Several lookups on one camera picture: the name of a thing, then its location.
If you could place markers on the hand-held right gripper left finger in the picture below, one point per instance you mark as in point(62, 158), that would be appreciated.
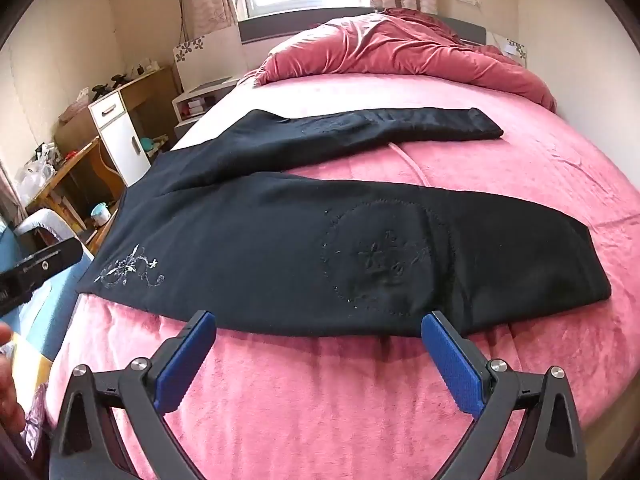
point(181, 366)

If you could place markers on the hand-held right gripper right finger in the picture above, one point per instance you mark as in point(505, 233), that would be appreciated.
point(454, 366)

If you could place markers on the black pants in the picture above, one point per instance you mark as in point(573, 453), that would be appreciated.
point(280, 240)

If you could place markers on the person's left hand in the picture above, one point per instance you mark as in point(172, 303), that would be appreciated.
point(7, 390)

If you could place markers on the small wooden table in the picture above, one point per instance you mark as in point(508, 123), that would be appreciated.
point(65, 180)

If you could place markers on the white plastic bag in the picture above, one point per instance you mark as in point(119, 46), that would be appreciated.
point(32, 175)

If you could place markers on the person's floral clothing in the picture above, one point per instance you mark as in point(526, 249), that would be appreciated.
point(35, 412)

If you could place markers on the white drawer cabinet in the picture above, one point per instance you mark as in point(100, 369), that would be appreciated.
point(120, 135)

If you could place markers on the black dumbbells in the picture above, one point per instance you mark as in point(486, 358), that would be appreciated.
point(107, 85)

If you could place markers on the pink bed blanket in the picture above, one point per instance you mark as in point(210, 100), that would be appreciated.
point(525, 170)

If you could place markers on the wooden desk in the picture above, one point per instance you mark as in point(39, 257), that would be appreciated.
point(150, 95)

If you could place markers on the white nightstand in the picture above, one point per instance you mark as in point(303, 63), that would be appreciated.
point(197, 102)

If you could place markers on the large flower print cardboard box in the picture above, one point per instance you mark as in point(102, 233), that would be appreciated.
point(210, 57)

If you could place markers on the red duvet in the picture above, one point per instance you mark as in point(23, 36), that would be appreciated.
point(395, 50)

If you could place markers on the small flower print box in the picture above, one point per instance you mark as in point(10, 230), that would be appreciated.
point(515, 49)

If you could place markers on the grey headboard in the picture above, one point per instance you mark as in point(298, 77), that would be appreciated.
point(280, 30)

